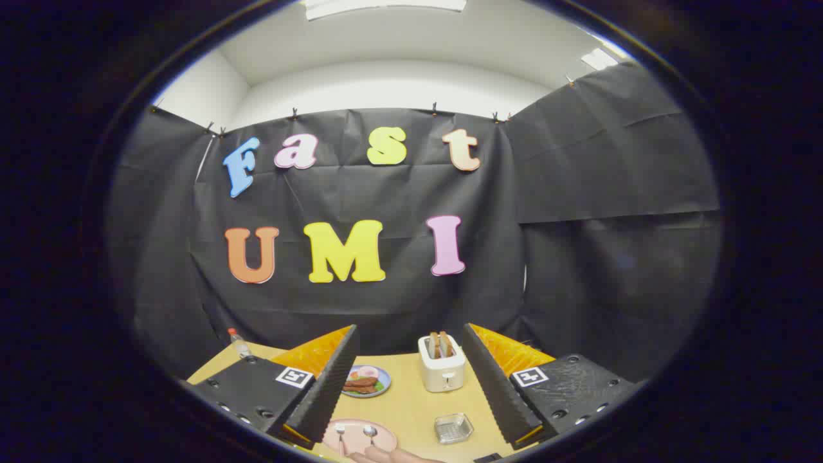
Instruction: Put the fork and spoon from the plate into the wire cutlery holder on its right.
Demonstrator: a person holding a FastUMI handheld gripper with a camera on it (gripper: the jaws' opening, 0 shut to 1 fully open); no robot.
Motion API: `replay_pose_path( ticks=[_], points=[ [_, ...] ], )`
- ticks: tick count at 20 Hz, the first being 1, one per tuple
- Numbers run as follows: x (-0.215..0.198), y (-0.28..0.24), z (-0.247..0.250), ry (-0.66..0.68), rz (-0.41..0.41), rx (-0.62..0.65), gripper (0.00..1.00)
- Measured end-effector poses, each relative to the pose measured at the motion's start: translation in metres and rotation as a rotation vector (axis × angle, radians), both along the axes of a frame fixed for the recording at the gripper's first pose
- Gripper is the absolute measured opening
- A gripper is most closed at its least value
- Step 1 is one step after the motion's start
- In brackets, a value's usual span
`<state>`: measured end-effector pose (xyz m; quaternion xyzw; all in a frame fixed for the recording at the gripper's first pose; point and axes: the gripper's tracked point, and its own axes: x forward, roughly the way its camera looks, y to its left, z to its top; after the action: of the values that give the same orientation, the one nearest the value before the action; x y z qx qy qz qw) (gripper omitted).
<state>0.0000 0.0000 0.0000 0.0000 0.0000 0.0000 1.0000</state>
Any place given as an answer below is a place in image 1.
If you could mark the white toaster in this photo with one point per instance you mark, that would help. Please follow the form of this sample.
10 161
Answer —
443 374

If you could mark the pink round plate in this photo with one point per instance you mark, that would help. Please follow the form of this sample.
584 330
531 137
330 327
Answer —
388 438

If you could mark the blue oval plate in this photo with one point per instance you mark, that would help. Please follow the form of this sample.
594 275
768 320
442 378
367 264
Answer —
384 374

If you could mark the brown sausage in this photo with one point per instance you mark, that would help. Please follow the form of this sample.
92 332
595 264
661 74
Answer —
359 389
361 382

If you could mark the clear water bottle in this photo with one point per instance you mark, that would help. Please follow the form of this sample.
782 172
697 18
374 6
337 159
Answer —
241 347

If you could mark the pink ham slice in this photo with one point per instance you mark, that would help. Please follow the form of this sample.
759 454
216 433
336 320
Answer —
368 372

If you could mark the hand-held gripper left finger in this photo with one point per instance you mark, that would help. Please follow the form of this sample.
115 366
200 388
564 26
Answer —
328 392

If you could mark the small ceiling light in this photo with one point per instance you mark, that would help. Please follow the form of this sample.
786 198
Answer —
599 59

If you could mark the toast slice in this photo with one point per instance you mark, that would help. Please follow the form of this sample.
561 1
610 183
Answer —
445 344
434 346

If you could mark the long ceiling light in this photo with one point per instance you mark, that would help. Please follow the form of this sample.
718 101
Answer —
386 6

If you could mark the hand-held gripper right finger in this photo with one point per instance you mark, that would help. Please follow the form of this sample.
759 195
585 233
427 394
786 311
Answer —
498 392

